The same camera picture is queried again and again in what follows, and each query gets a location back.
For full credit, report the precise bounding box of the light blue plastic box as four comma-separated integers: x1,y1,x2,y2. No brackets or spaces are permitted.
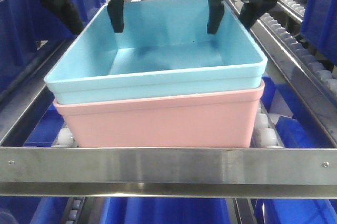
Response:
44,0,267,104

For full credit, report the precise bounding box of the pink plastic box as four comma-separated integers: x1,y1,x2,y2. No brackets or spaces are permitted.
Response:
54,84,265,148

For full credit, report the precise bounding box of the blue bin left of shelf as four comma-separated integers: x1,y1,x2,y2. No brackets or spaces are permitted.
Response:
0,0,107,101

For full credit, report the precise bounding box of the blue bin of shelf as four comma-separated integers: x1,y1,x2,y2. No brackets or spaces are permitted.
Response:
301,0,336,64
0,0,107,101

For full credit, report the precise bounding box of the blue bin right of shelf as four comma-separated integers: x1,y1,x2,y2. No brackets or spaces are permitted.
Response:
301,0,336,64

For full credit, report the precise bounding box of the stainless steel shelf rack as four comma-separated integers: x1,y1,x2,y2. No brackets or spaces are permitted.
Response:
0,0,337,224

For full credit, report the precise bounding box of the white roller track right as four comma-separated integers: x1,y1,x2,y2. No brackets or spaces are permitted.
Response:
259,0,337,96

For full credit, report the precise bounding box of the blue bin bottom right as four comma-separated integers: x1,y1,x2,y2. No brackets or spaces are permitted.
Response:
254,199,336,223

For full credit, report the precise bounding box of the blue bin bottom centre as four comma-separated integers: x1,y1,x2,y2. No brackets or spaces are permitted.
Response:
99,197,231,223

